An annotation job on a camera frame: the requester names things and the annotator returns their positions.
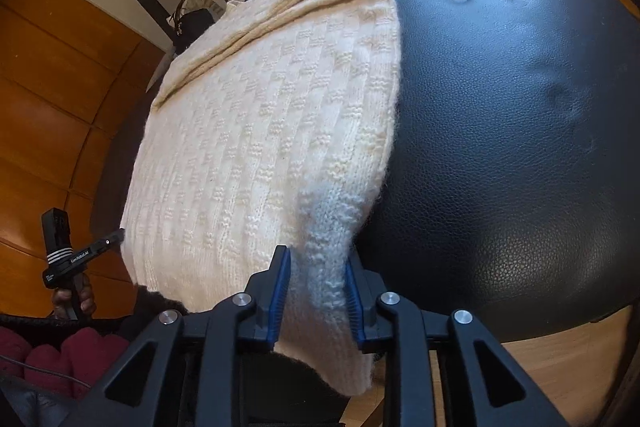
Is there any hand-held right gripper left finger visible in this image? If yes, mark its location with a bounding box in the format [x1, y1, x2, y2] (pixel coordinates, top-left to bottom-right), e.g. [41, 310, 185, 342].
[65, 246, 292, 427]

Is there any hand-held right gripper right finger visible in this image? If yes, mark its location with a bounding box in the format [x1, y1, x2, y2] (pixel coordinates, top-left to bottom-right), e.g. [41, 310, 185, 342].
[344, 252, 571, 427]

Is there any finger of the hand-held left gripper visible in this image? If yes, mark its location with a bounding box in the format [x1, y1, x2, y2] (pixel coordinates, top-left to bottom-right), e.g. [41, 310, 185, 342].
[90, 229, 126, 258]

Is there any cream knit sweater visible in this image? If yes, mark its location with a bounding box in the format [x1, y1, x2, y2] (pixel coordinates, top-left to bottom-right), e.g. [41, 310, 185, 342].
[120, 0, 403, 398]

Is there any person's left hand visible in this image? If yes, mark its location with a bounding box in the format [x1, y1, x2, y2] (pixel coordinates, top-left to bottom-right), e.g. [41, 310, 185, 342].
[51, 274, 97, 322]

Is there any red garment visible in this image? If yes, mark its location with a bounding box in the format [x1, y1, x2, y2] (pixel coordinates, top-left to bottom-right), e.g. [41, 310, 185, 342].
[0, 327, 131, 403]

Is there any black handbag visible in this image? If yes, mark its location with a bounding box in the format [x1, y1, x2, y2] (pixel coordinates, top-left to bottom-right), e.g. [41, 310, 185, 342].
[172, 9, 216, 52]

